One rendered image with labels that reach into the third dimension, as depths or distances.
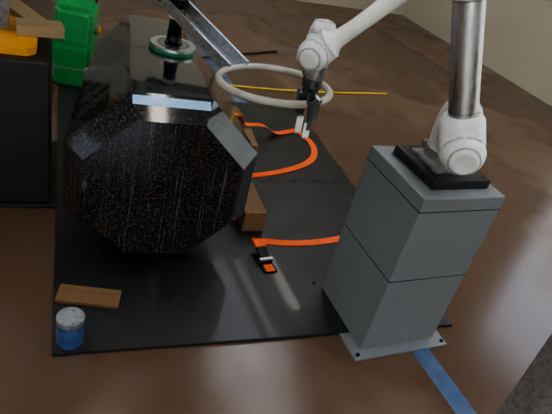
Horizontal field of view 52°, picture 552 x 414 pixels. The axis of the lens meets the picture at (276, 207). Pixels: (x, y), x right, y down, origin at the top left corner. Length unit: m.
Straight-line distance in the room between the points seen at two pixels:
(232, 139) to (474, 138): 0.98
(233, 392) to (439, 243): 0.98
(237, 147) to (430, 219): 0.85
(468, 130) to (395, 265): 0.61
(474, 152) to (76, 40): 2.95
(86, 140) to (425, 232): 1.36
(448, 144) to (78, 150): 1.40
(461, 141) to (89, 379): 1.54
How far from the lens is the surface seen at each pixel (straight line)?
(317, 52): 1.89
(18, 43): 2.75
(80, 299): 2.45
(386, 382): 2.48
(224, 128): 2.36
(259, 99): 2.13
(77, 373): 2.24
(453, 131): 1.98
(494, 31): 7.74
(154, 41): 2.79
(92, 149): 2.32
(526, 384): 1.69
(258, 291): 2.62
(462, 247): 2.40
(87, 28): 4.17
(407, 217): 2.16
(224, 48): 2.61
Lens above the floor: 1.73
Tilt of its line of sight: 32 degrees down
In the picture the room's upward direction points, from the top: 15 degrees clockwise
